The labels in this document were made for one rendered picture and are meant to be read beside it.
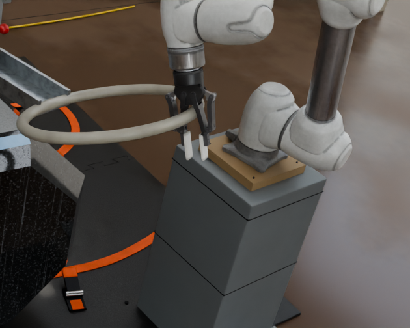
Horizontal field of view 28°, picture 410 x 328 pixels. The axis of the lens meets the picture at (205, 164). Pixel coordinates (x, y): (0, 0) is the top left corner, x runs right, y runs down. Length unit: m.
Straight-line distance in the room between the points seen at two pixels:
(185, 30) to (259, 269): 1.29
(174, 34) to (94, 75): 3.03
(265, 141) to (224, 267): 0.47
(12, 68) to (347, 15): 0.98
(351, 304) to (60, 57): 2.41
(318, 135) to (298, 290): 1.22
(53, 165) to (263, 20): 1.17
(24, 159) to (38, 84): 0.35
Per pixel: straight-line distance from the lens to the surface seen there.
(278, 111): 2.74
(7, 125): 2.70
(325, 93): 2.57
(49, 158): 2.78
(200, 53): 1.99
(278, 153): 2.91
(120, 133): 1.92
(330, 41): 2.45
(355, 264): 4.00
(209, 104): 2.02
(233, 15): 1.86
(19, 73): 2.47
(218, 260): 2.89
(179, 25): 1.95
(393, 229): 4.37
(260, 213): 2.76
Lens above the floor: 2.29
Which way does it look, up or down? 32 degrees down
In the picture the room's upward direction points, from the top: 15 degrees clockwise
